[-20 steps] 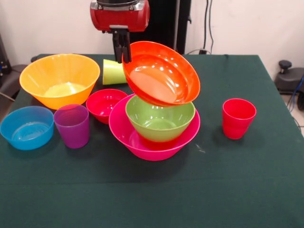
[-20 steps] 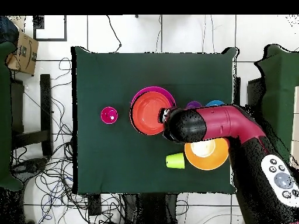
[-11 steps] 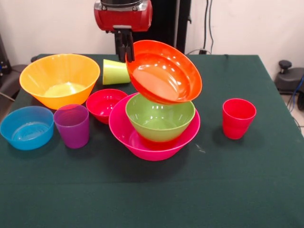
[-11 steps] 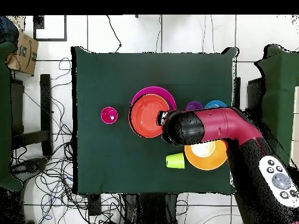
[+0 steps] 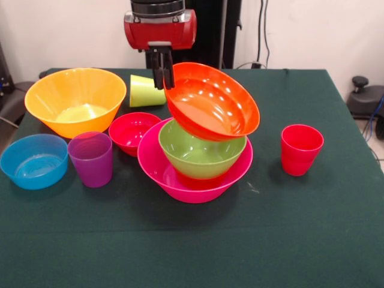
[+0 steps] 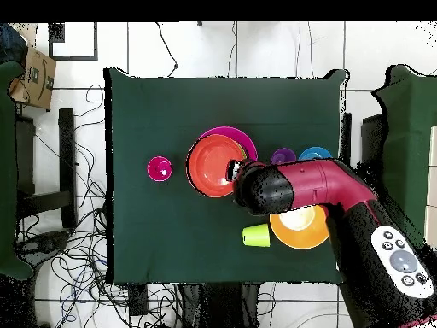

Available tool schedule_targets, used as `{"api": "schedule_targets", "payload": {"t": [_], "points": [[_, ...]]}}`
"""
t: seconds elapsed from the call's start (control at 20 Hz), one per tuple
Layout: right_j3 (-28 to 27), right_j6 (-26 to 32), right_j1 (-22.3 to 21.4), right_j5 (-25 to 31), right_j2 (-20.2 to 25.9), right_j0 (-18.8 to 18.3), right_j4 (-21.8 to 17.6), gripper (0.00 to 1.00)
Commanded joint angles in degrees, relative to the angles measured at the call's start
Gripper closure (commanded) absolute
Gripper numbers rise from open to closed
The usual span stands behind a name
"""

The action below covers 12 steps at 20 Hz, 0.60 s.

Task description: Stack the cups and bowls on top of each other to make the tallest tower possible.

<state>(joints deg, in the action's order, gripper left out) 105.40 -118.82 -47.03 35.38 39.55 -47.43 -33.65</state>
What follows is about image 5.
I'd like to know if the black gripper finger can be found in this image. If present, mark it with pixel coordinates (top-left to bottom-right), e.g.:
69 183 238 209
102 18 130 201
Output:
163 50 176 91
150 50 164 89

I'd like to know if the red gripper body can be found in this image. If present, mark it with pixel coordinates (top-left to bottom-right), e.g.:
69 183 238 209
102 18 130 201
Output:
124 8 198 52

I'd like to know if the green cup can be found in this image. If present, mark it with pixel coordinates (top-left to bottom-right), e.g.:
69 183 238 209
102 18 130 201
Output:
129 74 167 108

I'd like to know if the wide red-orange bowl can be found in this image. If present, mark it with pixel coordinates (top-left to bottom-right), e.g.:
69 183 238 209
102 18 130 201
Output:
163 62 261 142

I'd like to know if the green bowl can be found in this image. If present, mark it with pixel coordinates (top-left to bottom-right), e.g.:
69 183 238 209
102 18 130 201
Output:
158 119 248 180

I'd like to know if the small red-orange bowl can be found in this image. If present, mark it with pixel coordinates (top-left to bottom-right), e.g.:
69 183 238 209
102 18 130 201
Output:
175 168 228 190

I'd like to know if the small crimson bowl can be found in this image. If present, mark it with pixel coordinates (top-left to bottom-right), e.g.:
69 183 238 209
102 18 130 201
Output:
108 112 163 158

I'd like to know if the large pink bowl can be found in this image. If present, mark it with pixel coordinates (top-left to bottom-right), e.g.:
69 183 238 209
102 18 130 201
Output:
137 117 254 204

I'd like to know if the large orange bowl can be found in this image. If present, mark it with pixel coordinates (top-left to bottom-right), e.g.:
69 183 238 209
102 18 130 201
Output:
24 67 127 140

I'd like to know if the purple cup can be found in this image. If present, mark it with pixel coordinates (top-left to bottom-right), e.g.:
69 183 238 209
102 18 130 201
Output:
67 131 113 189

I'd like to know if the black computer case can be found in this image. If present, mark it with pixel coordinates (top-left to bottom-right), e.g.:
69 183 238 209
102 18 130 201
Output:
0 41 15 97

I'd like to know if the crimson cup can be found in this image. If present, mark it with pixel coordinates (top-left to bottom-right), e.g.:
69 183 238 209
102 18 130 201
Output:
281 124 325 177

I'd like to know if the blue bowl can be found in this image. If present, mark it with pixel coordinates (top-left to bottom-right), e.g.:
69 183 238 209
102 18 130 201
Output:
0 133 69 191

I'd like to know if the dark green tablecloth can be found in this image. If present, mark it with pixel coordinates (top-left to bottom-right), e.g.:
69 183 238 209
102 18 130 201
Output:
0 68 384 288

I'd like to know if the black hanging cable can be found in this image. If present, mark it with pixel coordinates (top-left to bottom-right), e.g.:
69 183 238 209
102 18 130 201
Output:
256 0 271 68

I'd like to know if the black pedestal leg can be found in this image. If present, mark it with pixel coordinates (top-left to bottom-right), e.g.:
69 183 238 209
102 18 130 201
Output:
346 75 384 121

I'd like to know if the blue floor cable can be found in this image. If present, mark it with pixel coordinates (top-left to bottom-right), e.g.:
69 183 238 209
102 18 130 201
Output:
362 95 384 142

